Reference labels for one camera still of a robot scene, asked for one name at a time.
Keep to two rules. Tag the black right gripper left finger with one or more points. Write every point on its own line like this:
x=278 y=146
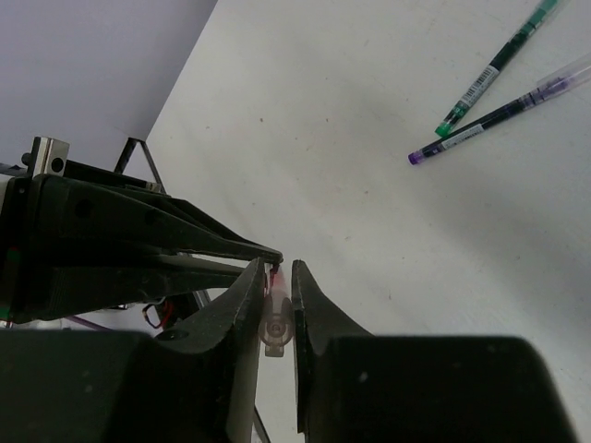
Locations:
x=195 y=382

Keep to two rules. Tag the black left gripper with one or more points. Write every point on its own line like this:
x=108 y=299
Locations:
x=32 y=288

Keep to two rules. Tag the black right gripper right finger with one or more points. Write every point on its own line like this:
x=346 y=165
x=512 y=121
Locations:
x=354 y=386

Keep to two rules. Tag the red gel pen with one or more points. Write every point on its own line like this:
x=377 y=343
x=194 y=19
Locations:
x=276 y=327

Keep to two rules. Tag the purple gel pen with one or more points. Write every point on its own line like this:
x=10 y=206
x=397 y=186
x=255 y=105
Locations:
x=554 y=85

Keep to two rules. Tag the green gel pen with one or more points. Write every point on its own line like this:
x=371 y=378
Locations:
x=541 y=13

